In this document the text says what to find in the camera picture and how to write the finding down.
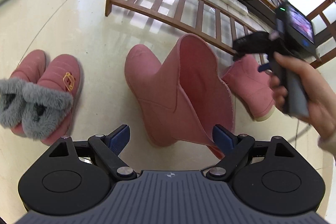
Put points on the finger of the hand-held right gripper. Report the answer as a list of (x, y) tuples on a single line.
[(254, 43), (264, 67)]

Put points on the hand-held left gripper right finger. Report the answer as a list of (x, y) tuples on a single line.
[(224, 138)]

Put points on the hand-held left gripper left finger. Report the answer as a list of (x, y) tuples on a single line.
[(119, 138)]

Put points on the pink rain boot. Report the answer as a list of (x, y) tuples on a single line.
[(249, 87), (157, 82)]

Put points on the pink fur-lined slipper yellow emblem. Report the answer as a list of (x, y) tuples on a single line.
[(60, 74)]

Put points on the person's right forearm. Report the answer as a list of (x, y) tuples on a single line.
[(329, 146)]

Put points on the person's right hand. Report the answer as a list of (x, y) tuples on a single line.
[(320, 98)]

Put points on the white power strip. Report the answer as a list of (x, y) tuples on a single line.
[(228, 1)]

